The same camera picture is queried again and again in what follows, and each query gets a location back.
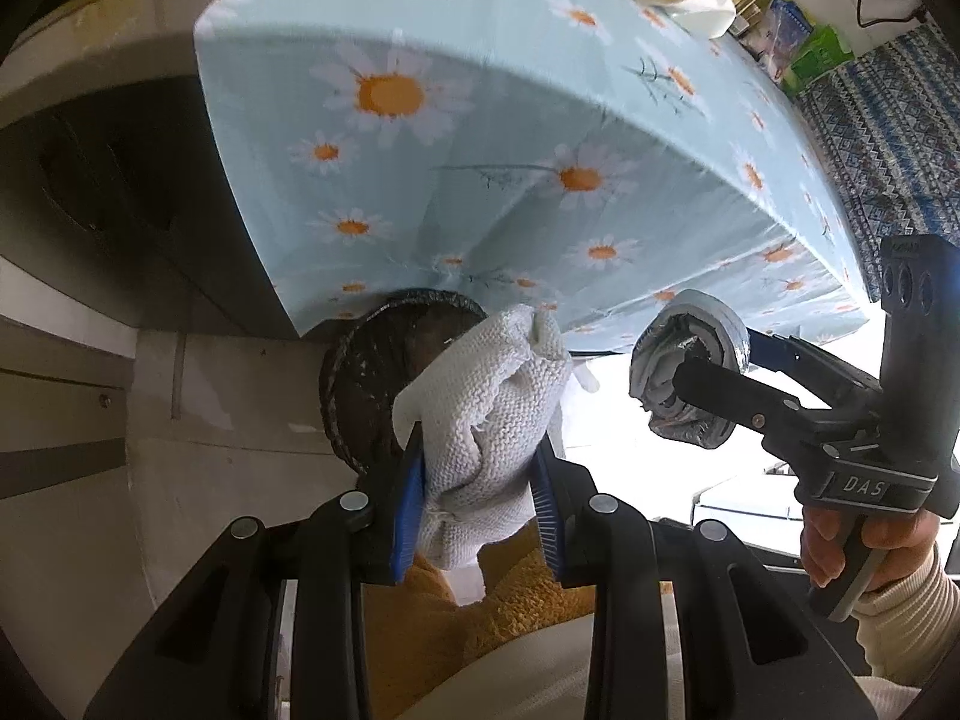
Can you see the blue patterned cloth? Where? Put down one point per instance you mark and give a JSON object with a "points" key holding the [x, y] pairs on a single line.
{"points": [[885, 126]]}

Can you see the person's right hand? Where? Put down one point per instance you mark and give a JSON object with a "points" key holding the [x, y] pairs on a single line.
{"points": [[907, 542]]}

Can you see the black trash bin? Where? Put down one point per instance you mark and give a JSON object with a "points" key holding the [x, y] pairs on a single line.
{"points": [[374, 358]]}

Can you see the person's right forearm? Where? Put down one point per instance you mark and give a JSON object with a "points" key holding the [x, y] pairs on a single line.
{"points": [[906, 629]]}

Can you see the daisy print blue tablecloth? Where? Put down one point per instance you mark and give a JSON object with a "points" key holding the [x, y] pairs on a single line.
{"points": [[590, 158]]}

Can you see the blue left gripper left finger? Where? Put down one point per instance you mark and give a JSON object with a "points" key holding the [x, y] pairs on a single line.
{"points": [[408, 502]]}

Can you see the grey wrapper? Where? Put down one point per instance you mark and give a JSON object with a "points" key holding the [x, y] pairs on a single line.
{"points": [[693, 333]]}

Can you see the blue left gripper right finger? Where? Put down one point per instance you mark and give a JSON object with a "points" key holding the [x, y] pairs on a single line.
{"points": [[547, 513]]}

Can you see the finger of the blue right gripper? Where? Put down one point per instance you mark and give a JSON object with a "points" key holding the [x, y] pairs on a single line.
{"points": [[834, 381], [730, 395]]}

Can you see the white knitted cloth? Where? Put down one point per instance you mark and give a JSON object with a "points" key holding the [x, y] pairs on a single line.
{"points": [[483, 407]]}

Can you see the white salt bag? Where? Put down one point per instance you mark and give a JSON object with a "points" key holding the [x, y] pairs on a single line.
{"points": [[780, 33]]}

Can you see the orange fleece trouser legs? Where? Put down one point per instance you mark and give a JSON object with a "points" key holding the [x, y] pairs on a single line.
{"points": [[416, 636]]}

